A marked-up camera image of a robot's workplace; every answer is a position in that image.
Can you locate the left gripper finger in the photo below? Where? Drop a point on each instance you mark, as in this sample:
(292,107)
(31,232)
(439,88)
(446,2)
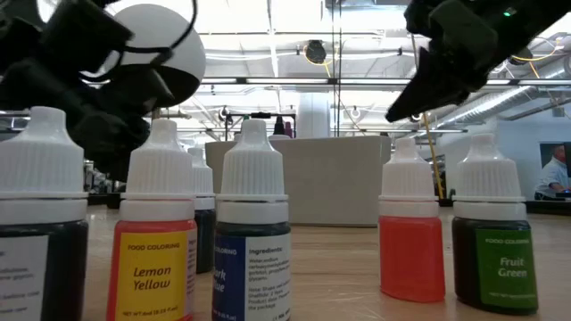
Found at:
(138,91)
(111,138)

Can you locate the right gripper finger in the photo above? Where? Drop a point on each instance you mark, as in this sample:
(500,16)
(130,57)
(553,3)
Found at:
(437,84)

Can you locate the fruit green food coloring bottle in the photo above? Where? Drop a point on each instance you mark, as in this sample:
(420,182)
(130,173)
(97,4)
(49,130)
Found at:
(490,178)

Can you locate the dark blue food coloring bottle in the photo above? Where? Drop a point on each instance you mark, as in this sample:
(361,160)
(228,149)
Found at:
(252,178)

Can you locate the large bottle dark tip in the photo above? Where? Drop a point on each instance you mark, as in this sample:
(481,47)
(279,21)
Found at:
(278,126)

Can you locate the large bottle purple tip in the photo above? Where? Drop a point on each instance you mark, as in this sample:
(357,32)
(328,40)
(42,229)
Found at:
(289,130)

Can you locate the red food coloring bottle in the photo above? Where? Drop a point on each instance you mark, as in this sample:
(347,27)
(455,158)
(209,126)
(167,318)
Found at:
(410,258)

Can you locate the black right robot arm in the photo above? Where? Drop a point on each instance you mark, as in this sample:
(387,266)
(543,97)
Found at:
(535,18)

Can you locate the lemon yellow food coloring bottle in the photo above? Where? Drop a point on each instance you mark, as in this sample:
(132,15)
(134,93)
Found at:
(151,276)

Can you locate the white globe lamp black base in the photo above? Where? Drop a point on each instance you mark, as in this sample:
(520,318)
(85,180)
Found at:
(178,40)

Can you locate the round hanging light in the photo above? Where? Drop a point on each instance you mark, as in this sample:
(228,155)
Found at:
(354,111)
(223,113)

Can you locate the black vertical pole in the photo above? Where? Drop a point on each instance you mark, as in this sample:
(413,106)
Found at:
(340,67)

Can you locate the white round building column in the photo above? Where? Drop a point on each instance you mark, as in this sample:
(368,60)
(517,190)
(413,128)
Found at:
(314,116)

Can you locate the black metal rack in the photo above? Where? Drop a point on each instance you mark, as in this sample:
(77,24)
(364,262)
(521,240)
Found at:
(263,115)

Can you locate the person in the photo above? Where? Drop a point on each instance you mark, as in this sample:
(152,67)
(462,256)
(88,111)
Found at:
(553,176)

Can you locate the black aluminium table frame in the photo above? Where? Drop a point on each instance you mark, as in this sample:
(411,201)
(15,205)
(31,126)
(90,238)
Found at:
(548,208)

